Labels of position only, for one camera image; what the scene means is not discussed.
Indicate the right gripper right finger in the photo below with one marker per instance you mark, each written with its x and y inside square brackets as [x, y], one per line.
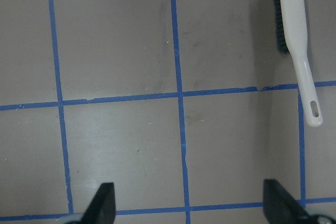
[280, 207]

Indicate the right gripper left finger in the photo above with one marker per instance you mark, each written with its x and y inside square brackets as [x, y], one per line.
[100, 210]

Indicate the beige hand brush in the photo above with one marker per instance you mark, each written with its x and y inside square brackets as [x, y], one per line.
[292, 38]

